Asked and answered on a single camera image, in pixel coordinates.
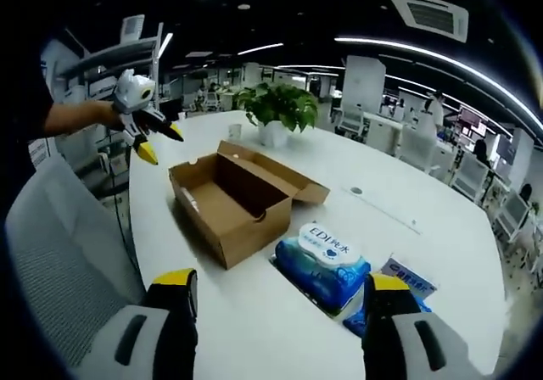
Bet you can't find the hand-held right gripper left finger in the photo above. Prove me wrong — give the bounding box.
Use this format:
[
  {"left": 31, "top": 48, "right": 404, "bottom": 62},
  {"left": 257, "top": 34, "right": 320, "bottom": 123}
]
[{"left": 91, "top": 268, "right": 199, "bottom": 380}]

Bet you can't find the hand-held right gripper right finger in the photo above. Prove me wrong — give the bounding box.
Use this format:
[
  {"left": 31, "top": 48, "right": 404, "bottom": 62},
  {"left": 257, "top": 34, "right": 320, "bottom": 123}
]
[{"left": 362, "top": 271, "right": 472, "bottom": 380}]

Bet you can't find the blue white soft pack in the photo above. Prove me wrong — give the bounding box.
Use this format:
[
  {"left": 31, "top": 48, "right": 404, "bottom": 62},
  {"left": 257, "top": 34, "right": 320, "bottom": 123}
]
[{"left": 342, "top": 252, "right": 440, "bottom": 338}]

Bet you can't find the blue white wet wipes pack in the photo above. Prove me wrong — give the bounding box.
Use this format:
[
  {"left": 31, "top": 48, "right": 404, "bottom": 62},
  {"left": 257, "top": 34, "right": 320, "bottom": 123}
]
[{"left": 274, "top": 221, "right": 371, "bottom": 317}]

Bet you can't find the brown cardboard shoe box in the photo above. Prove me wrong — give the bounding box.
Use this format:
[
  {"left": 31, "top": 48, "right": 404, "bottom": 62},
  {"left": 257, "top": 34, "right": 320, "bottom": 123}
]
[{"left": 168, "top": 139, "right": 331, "bottom": 270}]

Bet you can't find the white metal shelf rack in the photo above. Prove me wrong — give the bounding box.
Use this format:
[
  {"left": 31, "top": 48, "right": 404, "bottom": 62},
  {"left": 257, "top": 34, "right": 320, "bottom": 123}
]
[{"left": 57, "top": 14, "right": 165, "bottom": 105}]

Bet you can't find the green potted plant white pot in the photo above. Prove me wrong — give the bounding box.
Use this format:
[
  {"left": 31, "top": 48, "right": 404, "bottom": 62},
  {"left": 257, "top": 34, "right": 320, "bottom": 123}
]
[{"left": 232, "top": 81, "right": 319, "bottom": 148}]

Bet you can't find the grey mesh office chair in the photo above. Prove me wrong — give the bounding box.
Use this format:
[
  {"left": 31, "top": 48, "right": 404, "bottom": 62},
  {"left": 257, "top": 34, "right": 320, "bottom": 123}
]
[{"left": 6, "top": 154, "right": 145, "bottom": 380}]

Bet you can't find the white office chair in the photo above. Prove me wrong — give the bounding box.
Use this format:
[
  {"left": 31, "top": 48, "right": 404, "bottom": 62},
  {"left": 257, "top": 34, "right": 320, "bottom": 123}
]
[
  {"left": 491, "top": 188, "right": 532, "bottom": 242},
  {"left": 449, "top": 153, "right": 489, "bottom": 203},
  {"left": 339, "top": 103, "right": 367, "bottom": 134}
]

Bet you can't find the ceiling air vent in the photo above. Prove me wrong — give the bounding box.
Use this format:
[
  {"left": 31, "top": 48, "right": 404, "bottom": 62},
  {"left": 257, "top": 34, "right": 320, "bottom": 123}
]
[{"left": 388, "top": 0, "right": 470, "bottom": 44}]

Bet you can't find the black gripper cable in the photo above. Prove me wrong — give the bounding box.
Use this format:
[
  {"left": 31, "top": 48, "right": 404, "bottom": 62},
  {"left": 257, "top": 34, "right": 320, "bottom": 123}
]
[{"left": 105, "top": 129, "right": 143, "bottom": 279}]

